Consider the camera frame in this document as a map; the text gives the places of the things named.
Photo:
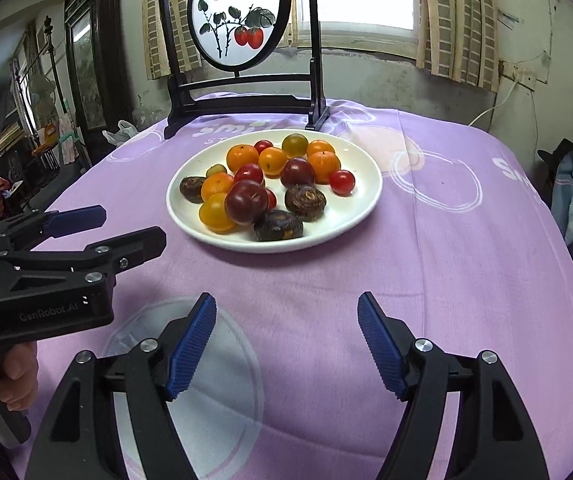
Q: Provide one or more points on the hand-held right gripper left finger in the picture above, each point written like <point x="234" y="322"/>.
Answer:
<point x="191" y="345"/>

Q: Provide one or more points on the white plastic bag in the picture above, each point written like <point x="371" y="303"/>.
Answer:
<point x="121" y="132"/>

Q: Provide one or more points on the person's left hand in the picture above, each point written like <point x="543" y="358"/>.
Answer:
<point x="16" y="367"/>

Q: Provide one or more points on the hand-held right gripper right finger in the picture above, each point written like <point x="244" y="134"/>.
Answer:
<point x="381" y="345"/>

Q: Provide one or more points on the large orange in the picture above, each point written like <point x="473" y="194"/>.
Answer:
<point x="324" y="167"/>

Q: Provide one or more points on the purple tablecloth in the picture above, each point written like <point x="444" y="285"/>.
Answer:
<point x="416" y="260"/>

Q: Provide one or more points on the dark wooden framed cabinet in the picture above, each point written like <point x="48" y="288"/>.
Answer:
<point x="111" y="60"/>

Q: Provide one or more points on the white wall socket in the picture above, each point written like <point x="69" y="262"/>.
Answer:
<point x="516" y="76"/>

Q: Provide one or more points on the small olive brown fruit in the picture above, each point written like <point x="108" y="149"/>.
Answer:
<point x="216" y="170"/>

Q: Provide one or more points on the white oval plate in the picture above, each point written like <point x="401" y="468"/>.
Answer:
<point x="346" y="210"/>

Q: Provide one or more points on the beige patterned curtain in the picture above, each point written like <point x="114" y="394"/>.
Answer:
<point x="166" y="25"/>
<point x="458" y="20"/>

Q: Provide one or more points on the red cherry tomato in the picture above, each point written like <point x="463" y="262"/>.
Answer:
<point x="272" y="200"/>
<point x="249" y="172"/>
<point x="263" y="146"/>
<point x="342" y="181"/>

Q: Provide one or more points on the large dark purple tomato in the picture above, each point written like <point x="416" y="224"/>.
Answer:
<point x="246" y="201"/>

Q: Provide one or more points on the mandarin orange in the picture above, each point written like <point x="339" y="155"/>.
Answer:
<point x="242" y="157"/>
<point x="216" y="185"/>

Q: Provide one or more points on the yellow orange tomato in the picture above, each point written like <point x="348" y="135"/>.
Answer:
<point x="211" y="215"/>

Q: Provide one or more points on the round dark water chestnut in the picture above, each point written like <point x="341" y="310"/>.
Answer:
<point x="305" y="202"/>

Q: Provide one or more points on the small orange kumquat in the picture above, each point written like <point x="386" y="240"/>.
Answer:
<point x="320" y="147"/>

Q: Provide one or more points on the small orange tomato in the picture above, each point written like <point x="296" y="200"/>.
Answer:
<point x="273" y="160"/>

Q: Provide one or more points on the round painted screen stand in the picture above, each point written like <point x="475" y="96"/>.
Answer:
<point x="239" y="10"/>

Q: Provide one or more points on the white electric fan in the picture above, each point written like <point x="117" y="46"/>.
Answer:
<point x="42" y="91"/>

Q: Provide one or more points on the dark red tomato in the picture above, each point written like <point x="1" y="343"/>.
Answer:
<point x="297" y="172"/>

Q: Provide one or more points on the yellow green tomato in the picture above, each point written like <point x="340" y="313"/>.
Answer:
<point x="295" y="144"/>

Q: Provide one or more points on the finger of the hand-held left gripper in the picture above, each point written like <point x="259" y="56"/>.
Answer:
<point x="76" y="221"/>
<point x="136" y="247"/>

